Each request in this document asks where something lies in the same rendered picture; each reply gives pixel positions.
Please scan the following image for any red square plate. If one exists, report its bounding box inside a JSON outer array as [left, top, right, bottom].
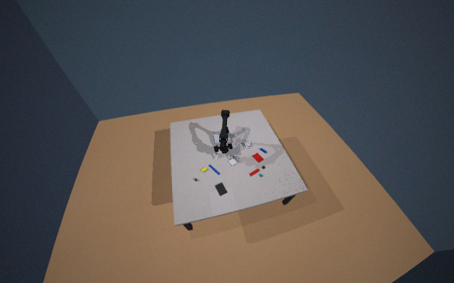
[[253, 153, 264, 163]]

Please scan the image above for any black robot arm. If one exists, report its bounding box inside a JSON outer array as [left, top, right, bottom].
[[219, 110, 230, 154]]

